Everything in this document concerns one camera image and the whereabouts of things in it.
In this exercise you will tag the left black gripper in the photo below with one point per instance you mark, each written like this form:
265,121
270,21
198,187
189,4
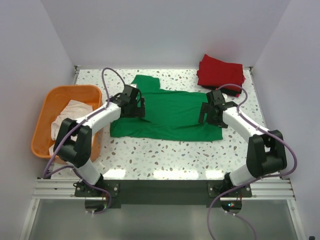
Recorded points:
139,111

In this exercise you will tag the green t shirt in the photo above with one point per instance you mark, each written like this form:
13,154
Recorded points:
169,115

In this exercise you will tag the folded black t shirt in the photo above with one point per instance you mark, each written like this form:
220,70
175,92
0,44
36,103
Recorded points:
227,91

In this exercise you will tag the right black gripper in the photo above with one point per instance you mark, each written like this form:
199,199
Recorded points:
206,108

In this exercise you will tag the folded red t shirt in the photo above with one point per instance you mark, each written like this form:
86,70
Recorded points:
213,72

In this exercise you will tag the white t shirt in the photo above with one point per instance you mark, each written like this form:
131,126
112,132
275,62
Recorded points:
73,110

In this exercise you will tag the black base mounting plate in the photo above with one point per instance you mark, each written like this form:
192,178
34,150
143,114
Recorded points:
149,192

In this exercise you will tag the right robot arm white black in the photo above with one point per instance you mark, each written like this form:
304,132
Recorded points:
265,153

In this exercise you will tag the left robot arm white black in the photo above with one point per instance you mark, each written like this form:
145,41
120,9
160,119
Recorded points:
73,143

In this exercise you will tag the orange plastic basket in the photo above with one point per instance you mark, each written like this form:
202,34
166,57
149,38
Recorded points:
54,103

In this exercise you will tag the aluminium rail frame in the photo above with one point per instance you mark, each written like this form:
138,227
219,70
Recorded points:
63,189

